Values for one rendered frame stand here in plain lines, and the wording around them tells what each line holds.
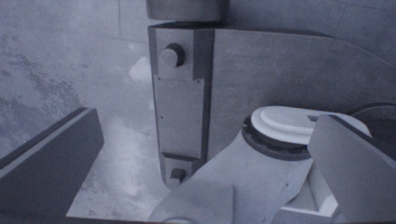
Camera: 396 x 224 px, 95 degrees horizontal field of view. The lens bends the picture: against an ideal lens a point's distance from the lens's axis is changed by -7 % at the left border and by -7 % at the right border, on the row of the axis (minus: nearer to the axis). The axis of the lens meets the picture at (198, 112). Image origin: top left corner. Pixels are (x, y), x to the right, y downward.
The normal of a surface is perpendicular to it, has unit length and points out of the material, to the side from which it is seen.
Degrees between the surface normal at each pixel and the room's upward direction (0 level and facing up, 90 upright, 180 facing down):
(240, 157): 90
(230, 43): 0
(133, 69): 0
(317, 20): 0
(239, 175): 90
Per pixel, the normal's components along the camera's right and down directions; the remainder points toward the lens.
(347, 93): -0.21, 0.47
